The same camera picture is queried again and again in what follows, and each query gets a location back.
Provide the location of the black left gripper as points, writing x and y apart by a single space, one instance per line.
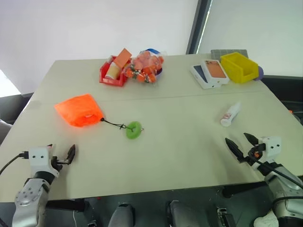
56 163

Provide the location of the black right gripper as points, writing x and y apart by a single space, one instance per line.
256 150

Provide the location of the clear bag of orange items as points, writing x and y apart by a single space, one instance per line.
144 67

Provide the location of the white tube with red label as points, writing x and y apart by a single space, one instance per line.
230 114

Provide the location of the grey chair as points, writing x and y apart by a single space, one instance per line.
4 131

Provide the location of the dark low cabinet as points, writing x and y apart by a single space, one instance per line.
14 106

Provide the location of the dark side furniture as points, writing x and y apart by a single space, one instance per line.
284 92

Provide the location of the yellow plastic bin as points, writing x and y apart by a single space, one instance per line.
239 74

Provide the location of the purple round object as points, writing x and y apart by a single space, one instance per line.
260 73

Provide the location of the white phone box orange print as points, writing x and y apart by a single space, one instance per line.
216 69

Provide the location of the white shoe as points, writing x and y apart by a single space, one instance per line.
266 220

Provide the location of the white phone box blue print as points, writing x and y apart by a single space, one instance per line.
201 75

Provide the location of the red plastic bin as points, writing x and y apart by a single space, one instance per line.
111 81

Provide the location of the white and yellow packet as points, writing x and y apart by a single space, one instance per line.
113 72

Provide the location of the grey checkered pad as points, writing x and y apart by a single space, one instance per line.
216 54

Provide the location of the dark grey rounded shape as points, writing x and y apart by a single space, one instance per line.
177 214

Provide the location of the orange cardboard box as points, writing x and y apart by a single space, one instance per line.
122 58

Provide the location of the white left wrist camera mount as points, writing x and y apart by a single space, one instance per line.
38 160

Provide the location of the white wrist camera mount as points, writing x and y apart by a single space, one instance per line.
38 160
272 146

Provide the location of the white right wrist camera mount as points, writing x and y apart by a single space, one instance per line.
272 146

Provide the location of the black table frame bar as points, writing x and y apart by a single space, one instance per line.
66 205

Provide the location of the black metal bracket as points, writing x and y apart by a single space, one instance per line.
225 216

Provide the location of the dark window frame post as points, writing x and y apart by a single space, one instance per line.
195 26

